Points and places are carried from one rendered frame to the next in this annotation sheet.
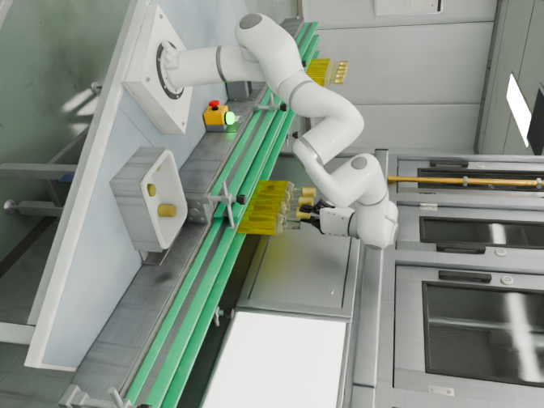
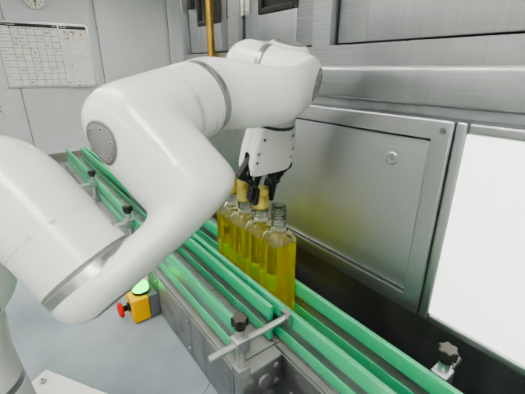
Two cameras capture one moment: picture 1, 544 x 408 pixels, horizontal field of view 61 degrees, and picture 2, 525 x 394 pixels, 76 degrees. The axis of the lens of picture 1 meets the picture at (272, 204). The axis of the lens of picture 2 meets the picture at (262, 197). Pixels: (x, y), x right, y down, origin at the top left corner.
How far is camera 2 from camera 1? 0.81 m
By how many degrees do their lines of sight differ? 7
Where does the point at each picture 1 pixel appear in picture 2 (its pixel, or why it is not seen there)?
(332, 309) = (433, 158)
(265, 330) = (474, 281)
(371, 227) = (278, 92)
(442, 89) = (155, 23)
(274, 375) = not seen: outside the picture
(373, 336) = (507, 77)
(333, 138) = (19, 231)
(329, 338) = (507, 168)
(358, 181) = (150, 145)
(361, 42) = not seen: hidden behind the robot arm
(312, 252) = (319, 177)
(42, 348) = not seen: outside the picture
